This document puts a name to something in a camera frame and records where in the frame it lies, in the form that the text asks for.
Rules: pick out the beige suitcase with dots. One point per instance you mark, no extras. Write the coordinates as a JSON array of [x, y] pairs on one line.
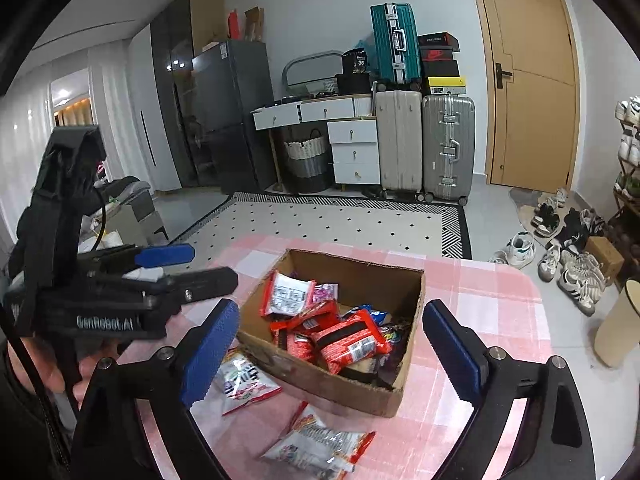
[[397, 145]]

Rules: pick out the small white plastic basket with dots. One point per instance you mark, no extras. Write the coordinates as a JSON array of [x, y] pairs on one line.
[[328, 85]]

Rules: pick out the brown paper bag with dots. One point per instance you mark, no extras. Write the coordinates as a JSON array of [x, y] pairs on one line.
[[254, 25]]

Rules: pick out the grey upholstered chair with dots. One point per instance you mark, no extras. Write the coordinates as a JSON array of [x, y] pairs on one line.
[[132, 200]]

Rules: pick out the dark purple snack packet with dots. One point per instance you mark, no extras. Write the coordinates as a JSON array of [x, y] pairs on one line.
[[397, 355]]

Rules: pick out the red snack packet black band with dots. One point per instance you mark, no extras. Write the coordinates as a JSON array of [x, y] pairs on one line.
[[350, 342]]

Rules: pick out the red paper bag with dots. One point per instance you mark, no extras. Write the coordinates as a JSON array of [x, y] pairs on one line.
[[233, 25]]

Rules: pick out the rows of racked sneakers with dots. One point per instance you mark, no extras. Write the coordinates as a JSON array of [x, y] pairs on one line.
[[631, 120]]

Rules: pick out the tan wooden door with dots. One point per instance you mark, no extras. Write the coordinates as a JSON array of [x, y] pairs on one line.
[[530, 85]]

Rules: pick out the small red snack packet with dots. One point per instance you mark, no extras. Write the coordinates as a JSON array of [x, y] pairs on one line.
[[301, 349]]

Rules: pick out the small pink snack packet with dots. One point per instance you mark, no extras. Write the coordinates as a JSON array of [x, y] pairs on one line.
[[325, 292]]

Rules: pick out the teal suitcase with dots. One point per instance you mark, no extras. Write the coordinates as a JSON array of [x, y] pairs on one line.
[[395, 45]]

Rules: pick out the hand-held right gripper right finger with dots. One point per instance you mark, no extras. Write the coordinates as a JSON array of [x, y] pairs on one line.
[[452, 355]]

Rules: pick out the dark glass cabinet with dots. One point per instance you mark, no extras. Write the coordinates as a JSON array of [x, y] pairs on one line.
[[172, 100]]

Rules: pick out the small brown cardboard box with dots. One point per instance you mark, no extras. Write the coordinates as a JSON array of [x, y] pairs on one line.
[[605, 260]]

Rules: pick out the grey brown doormat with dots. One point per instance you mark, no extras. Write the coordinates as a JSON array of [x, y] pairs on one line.
[[525, 202]]

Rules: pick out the blue snack packet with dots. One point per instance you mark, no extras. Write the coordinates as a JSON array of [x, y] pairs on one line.
[[372, 314]]

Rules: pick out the silver suitcase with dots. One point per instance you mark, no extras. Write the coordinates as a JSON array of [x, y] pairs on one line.
[[447, 150]]

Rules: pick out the wooden shoe rack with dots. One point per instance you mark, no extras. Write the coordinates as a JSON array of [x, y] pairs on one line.
[[629, 185]]

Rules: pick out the person's black jacket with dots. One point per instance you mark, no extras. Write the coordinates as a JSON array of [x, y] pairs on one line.
[[25, 435]]

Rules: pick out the black shoe box red stripe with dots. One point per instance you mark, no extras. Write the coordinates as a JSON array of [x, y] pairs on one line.
[[439, 41]]

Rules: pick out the person's left hand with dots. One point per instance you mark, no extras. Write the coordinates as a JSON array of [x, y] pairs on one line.
[[42, 365]]

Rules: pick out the plain black shoe box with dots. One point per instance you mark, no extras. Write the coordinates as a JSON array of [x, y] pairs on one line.
[[440, 69]]

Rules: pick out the white noodle snack bag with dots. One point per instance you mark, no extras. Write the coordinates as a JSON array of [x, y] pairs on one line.
[[320, 445], [245, 379]]

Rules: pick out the woven laundry basket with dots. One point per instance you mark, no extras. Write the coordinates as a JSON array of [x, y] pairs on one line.
[[306, 160]]

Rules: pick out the pink checkered tablecloth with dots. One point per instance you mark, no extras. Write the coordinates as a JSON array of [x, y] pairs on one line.
[[475, 280]]

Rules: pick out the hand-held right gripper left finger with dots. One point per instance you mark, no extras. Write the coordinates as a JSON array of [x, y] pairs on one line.
[[210, 355]]

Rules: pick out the red white gum packet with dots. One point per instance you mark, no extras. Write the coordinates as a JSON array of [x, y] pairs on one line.
[[287, 292]]

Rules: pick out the dark grey refrigerator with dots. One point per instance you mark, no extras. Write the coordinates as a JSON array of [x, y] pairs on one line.
[[232, 115]]

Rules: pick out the white desk with drawers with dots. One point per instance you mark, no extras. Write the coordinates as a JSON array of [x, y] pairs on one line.
[[350, 150]]

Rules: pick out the arched grey mirror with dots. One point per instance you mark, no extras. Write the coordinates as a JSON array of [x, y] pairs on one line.
[[310, 72]]

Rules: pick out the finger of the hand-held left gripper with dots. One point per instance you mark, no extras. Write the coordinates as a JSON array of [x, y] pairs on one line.
[[210, 281], [165, 256]]

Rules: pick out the scattered pairs of shoes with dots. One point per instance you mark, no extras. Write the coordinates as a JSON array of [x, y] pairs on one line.
[[575, 270]]

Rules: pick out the white wardrobe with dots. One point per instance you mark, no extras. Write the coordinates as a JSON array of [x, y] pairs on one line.
[[150, 110]]

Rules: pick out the black printed bag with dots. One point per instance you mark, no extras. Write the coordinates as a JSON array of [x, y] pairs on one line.
[[357, 62]]

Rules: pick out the cream round waste bin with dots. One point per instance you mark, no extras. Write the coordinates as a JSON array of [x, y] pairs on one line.
[[617, 322]]

